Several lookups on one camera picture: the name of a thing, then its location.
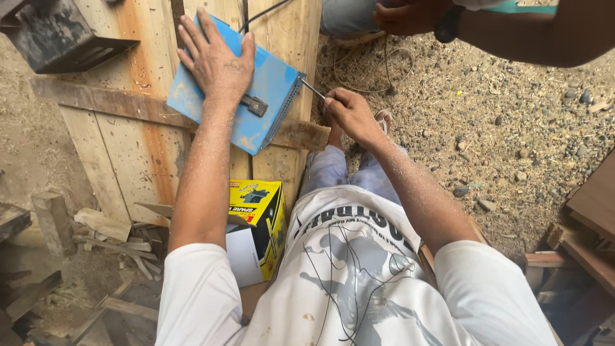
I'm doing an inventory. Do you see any person's right hand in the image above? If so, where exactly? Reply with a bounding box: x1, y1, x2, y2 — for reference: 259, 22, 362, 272
323, 88, 385, 151

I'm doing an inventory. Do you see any person's left hand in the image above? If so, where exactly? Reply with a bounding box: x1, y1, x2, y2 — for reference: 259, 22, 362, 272
176, 7, 256, 106

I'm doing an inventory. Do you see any screwdriver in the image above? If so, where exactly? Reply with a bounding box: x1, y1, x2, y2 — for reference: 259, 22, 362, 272
299, 77, 328, 101

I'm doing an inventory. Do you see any blue metal machine cover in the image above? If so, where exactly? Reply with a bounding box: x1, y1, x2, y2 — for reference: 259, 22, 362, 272
166, 13, 307, 156

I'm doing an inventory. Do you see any sandal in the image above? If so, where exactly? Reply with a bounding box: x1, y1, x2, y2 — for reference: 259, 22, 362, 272
374, 109, 395, 136

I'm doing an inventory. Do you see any wooden plank work table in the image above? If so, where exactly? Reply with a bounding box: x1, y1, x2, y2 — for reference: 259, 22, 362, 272
30, 0, 332, 227

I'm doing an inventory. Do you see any black wristwatch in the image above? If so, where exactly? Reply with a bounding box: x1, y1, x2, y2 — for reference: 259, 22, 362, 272
434, 5, 466, 44

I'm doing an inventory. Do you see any yellow and black cardboard box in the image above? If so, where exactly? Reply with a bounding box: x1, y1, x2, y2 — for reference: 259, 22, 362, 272
225, 179, 288, 287

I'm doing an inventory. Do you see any pile of wood scraps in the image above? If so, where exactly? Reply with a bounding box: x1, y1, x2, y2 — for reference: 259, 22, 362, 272
72, 207, 166, 282

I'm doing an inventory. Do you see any black metal machine housing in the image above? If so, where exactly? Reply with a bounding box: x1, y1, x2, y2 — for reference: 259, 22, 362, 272
0, 0, 141, 75

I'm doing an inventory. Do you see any stack of wooden boards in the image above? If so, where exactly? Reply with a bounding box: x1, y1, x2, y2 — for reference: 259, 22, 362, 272
521, 149, 615, 346

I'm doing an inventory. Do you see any thin grey wire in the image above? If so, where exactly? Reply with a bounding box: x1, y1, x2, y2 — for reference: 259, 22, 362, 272
317, 36, 416, 95

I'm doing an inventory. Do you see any black cable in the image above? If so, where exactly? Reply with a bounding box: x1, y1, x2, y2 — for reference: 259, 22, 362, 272
238, 0, 291, 34

